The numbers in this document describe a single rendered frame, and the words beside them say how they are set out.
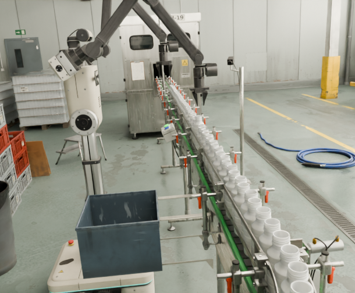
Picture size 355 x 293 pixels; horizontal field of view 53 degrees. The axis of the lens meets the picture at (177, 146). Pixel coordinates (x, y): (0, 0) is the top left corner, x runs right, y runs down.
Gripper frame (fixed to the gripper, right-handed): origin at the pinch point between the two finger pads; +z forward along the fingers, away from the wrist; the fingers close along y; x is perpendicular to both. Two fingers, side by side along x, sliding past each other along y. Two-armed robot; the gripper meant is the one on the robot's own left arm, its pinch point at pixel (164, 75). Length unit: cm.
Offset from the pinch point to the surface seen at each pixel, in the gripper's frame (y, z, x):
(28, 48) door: 368, -34, -935
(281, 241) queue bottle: -14, 23, 172
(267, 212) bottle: -16, 23, 159
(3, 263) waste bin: 130, 130, -4
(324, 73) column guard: -457, 82, -688
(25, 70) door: 388, 29, -935
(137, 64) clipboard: 27, 10, -388
